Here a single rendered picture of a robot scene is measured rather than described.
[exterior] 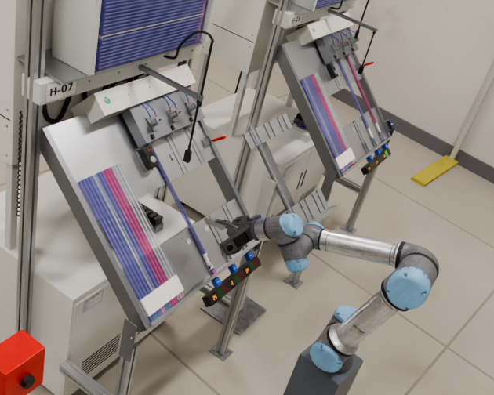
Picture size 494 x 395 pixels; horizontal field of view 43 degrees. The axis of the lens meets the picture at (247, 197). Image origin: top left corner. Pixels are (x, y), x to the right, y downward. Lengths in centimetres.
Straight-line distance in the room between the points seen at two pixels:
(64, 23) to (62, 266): 89
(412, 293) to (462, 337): 184
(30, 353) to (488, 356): 253
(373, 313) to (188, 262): 68
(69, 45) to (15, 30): 15
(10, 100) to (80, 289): 70
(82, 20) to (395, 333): 234
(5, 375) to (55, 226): 87
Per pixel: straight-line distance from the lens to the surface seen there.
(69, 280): 233
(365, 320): 201
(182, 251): 222
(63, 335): 242
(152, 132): 220
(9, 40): 201
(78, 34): 194
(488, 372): 359
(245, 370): 299
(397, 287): 187
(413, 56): 550
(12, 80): 205
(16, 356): 188
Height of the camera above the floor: 221
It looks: 33 degrees down
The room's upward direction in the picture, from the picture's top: 16 degrees clockwise
